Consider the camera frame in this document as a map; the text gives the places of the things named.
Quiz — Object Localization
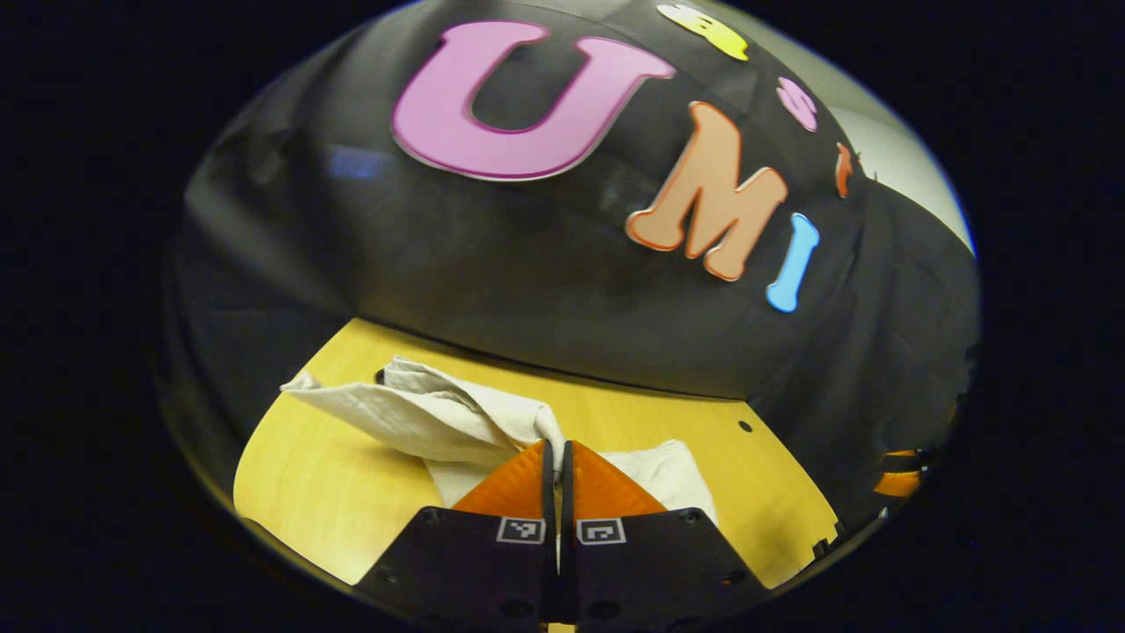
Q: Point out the white jeans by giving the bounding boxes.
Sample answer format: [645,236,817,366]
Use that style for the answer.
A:
[280,354,718,528]

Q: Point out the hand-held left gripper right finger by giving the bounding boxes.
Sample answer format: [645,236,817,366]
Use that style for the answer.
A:
[562,440,771,630]

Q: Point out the black backdrop cloth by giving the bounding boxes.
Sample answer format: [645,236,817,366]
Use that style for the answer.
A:
[163,0,982,528]

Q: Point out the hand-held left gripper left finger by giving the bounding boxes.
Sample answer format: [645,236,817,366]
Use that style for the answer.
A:
[354,440,561,630]

